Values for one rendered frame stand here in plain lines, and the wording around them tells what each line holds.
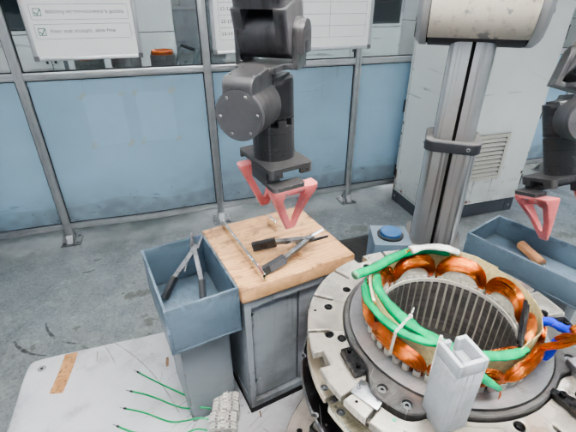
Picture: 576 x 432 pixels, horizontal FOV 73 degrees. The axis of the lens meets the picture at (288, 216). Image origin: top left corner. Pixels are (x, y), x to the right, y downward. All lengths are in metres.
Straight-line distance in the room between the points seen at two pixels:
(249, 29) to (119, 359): 0.69
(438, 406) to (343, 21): 2.50
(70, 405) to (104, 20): 2.00
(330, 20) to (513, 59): 1.13
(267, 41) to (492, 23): 0.44
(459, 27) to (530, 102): 2.31
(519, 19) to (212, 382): 0.79
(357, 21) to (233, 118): 2.35
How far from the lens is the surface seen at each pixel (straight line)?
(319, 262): 0.62
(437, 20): 0.80
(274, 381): 0.77
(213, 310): 0.59
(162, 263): 0.72
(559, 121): 0.65
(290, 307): 0.65
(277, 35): 0.48
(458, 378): 0.36
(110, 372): 0.91
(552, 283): 0.74
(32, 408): 0.92
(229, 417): 0.74
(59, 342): 2.23
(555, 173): 0.71
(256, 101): 0.43
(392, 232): 0.76
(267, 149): 0.52
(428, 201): 0.92
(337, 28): 2.71
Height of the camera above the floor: 1.43
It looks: 30 degrees down
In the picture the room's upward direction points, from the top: straight up
